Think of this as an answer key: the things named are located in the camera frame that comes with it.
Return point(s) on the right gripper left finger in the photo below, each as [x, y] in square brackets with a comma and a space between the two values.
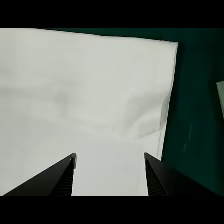
[56, 180]

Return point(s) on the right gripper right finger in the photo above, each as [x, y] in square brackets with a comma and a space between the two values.
[166, 181]

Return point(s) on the white garment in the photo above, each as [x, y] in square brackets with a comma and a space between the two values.
[83, 100]

